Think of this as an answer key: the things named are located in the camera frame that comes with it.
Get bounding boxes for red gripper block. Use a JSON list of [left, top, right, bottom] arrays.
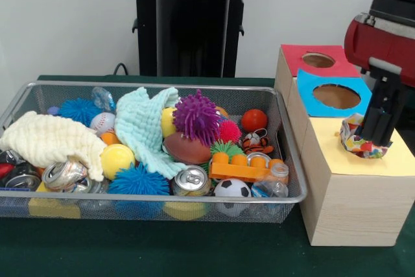
[[344, 12, 415, 148]]

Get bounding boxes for light teal waffle cloth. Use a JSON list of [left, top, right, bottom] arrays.
[[115, 87, 188, 180]]

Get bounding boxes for wooden box with three holes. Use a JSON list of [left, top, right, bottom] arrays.
[[274, 44, 415, 247]]

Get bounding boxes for red smooth ball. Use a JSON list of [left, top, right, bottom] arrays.
[[241, 109, 268, 134]]

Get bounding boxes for orange toy building block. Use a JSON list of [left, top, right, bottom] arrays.
[[209, 152, 288, 183]]

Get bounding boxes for black and white soccer ball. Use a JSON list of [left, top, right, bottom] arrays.
[[213, 178, 252, 217]]

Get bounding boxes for purple spiky rubber ball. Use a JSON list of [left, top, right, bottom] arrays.
[[172, 89, 223, 145]]

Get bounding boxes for brown toy football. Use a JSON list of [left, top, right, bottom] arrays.
[[163, 132, 213, 165]]

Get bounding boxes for blue spiky rubber ball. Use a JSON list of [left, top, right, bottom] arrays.
[[57, 97, 103, 127], [107, 162, 171, 197]]

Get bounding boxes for dark green table cloth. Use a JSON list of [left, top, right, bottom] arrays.
[[0, 75, 415, 277]]

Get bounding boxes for yellow smooth ball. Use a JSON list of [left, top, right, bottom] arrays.
[[100, 143, 136, 180]]

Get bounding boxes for cream waffle cloth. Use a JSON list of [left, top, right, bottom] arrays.
[[0, 110, 108, 181]]

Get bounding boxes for shallow wire mesh bin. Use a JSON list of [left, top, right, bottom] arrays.
[[0, 80, 308, 224]]

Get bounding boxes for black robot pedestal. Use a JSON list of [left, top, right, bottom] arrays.
[[125, 0, 261, 78]]

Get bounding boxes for thin black looped cable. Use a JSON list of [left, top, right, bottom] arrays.
[[113, 62, 129, 77]]

